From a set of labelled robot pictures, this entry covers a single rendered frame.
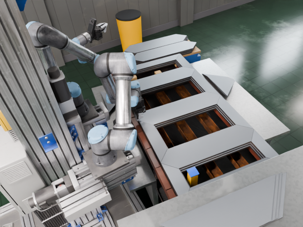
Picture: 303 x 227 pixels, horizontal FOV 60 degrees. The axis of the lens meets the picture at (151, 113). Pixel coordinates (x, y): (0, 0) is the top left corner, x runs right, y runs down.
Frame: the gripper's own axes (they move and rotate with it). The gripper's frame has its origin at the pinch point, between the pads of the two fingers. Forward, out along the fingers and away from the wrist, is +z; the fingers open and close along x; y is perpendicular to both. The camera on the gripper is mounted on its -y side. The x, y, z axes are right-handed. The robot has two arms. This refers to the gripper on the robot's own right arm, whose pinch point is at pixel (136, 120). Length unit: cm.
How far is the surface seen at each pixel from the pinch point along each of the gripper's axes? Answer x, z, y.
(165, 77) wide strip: 44, 1, 44
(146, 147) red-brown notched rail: -25.7, 4.0, -1.9
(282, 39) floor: 168, 86, 316
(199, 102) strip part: -2, 1, 55
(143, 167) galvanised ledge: -31.5, 18.6, -7.9
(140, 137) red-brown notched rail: -14.9, 4.0, -2.2
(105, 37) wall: 288, 65, 34
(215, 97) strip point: -3, 1, 70
